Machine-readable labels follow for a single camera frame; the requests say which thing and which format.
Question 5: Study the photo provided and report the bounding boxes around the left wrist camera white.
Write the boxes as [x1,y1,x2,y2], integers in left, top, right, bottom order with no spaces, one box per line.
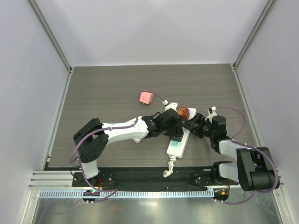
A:
[162,99,178,112]

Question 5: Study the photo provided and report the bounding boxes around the white power strip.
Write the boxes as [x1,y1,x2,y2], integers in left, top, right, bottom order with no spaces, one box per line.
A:
[166,107,197,158]

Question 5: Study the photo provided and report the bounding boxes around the left aluminium frame post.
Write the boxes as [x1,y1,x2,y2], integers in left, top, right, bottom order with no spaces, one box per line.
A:
[27,0,73,73]

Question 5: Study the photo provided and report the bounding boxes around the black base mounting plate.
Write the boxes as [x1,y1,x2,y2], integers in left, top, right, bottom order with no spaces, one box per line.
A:
[72,166,239,190]

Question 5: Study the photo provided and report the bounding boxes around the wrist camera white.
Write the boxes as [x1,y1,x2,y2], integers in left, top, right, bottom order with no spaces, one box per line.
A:
[205,106,217,123]
[162,99,178,112]

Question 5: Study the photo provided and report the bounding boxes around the white coiled power cord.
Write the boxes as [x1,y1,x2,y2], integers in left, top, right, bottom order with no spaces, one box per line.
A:
[162,155,176,179]

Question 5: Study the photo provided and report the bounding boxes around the right aluminium frame post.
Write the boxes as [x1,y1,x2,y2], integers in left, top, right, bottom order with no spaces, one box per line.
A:
[233,0,278,70]

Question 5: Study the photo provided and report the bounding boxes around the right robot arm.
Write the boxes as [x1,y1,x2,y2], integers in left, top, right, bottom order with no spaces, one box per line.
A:
[183,113,280,192]

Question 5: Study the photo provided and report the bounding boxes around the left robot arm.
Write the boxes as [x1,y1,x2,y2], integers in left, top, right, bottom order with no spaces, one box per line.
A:
[73,109,183,187]

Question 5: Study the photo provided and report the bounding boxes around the red-brown plug adapter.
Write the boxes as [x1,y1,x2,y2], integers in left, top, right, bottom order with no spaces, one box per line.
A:
[177,107,190,121]

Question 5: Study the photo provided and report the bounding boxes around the white triangular socket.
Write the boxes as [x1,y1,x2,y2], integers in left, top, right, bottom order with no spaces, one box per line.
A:
[132,138,141,143]

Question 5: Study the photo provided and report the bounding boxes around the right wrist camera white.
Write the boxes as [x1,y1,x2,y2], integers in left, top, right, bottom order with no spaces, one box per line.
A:
[205,106,217,123]

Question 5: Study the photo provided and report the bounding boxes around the pink cube plug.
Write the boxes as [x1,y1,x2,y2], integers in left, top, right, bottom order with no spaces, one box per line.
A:
[139,91,154,105]

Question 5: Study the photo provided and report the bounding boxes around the aluminium frame post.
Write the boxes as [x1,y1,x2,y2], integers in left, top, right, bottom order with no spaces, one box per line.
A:
[233,0,278,70]
[27,0,73,73]

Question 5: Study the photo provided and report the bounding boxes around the white slotted cable duct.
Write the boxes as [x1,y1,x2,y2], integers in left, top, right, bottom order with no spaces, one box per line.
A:
[39,189,214,200]

